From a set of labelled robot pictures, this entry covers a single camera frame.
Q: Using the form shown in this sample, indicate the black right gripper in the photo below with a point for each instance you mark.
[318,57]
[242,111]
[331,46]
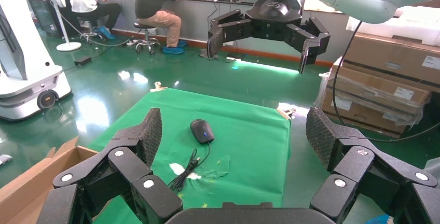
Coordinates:
[276,9]

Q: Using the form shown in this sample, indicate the small cardboard box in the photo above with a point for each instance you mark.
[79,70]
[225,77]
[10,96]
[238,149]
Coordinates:
[24,188]

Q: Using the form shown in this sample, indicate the long grey workbench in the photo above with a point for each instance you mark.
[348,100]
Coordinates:
[199,19]

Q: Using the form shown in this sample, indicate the white foam packing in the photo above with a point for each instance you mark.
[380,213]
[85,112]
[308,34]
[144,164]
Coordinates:
[412,26]

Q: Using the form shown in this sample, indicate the plastic wrapped cardboard carton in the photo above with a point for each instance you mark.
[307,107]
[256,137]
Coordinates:
[371,105]

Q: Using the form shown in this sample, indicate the chrome base swivel stool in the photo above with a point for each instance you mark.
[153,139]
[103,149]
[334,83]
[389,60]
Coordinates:
[90,34]

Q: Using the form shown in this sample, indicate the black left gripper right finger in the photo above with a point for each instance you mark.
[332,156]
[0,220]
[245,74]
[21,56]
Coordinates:
[357,181]

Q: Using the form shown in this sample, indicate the black round swivel stool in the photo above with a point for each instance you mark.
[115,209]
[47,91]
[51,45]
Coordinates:
[146,37]

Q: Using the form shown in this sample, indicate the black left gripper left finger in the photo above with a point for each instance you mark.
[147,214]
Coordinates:
[103,181]

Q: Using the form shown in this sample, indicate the white power strip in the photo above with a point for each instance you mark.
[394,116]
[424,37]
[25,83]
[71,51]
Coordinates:
[131,42]

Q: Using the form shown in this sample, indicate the blue plastic scrap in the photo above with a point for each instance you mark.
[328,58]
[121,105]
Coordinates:
[378,220]

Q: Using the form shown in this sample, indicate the large brown cardboard carton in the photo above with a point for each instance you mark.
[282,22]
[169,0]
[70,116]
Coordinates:
[388,57]

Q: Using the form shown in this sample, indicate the black power brick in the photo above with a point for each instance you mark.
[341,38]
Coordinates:
[83,61]

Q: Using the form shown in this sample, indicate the black cabinet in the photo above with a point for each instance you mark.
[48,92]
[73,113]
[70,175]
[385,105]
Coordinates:
[43,16]

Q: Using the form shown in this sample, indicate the green table cloth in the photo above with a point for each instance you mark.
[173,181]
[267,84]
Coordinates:
[240,140]

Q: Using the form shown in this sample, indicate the white wheeled robot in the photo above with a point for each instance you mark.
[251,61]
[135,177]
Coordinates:
[24,71]

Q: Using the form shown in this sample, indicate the seated person white shirt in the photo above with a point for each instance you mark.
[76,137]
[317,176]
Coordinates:
[86,2]

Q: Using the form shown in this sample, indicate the silver metal table clamp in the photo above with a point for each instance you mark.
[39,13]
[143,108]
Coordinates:
[158,87]
[287,113]

